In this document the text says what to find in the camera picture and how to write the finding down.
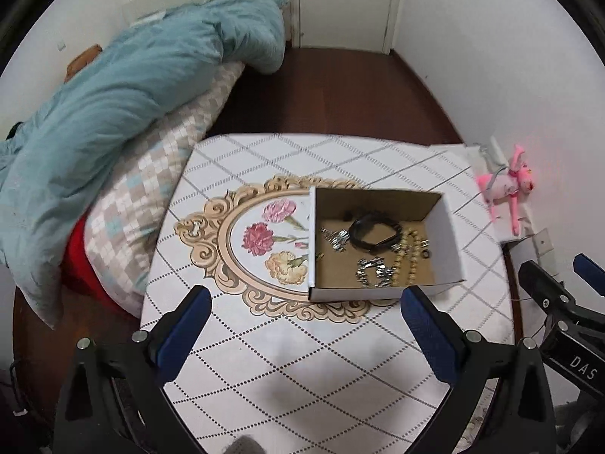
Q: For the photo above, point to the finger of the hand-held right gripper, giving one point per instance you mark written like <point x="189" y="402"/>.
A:
<point x="543" y="288"/>
<point x="591" y="269"/>

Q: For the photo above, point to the white wall socket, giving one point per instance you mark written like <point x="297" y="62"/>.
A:
<point x="543" y="242"/>

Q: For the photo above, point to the white cardboard box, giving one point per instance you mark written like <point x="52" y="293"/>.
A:
<point x="451" y="246"/>

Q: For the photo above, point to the white door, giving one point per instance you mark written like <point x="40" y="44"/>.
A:
<point x="345" y="0"/>

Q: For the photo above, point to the pink plush toy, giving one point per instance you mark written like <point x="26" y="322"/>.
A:
<point x="503" y="187"/>

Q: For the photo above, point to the white diamond-pattern tablecloth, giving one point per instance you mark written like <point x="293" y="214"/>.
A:
<point x="283" y="364"/>

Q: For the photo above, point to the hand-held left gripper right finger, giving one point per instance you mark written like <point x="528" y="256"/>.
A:
<point x="425" y="326"/>

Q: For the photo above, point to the teal duvet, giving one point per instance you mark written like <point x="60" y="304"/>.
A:
<point x="94" y="127"/>

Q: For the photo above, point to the checkered pillow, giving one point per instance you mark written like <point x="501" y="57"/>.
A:
<point x="142" y="198"/>

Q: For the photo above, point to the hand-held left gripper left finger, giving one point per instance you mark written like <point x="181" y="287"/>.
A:
<point x="189" y="321"/>

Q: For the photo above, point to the black smart band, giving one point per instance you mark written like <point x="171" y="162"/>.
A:
<point x="364" y="241"/>

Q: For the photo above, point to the red blanket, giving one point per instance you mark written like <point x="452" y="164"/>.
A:
<point x="78" y="265"/>

